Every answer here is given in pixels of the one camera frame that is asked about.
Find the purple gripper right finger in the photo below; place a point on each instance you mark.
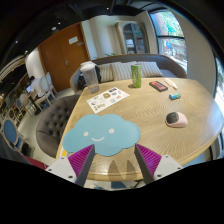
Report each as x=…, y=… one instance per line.
x=153, y=165

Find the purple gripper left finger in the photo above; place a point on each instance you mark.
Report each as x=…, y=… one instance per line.
x=74, y=168

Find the blue cloud mouse pad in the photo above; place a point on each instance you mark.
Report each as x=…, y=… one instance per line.
x=109, y=133

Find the grey tufted armchair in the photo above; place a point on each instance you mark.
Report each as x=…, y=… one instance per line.
x=52, y=123

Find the white sticker sheet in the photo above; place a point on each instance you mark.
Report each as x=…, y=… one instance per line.
x=106, y=99

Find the small teal eraser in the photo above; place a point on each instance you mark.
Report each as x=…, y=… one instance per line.
x=174, y=96

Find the black and red box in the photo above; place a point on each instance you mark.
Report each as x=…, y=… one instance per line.
x=158, y=86

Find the blue round-back chair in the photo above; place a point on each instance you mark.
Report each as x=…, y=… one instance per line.
x=11, y=134

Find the cream flat stick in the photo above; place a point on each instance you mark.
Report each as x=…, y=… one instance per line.
x=171, y=83

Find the striped cushion right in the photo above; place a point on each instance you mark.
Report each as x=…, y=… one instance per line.
x=150, y=69

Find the striped cushion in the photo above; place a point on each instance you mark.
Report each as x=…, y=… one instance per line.
x=150, y=69
x=121, y=71
x=106, y=73

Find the clear plastic tumbler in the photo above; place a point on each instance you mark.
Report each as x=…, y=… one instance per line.
x=89, y=73

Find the striped cushion left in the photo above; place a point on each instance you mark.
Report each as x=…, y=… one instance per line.
x=106, y=73

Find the green drink can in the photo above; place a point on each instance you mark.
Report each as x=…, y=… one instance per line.
x=136, y=75

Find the striped cushion middle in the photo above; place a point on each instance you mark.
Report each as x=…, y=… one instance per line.
x=121, y=71

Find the grey curved sofa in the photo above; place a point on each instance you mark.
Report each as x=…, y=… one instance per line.
x=167, y=66

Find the wooden door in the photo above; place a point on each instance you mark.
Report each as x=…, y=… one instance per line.
x=62, y=53

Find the arched glass cabinet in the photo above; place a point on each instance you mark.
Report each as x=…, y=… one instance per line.
x=132, y=37

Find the large window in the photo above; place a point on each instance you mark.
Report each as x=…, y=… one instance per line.
x=170, y=37

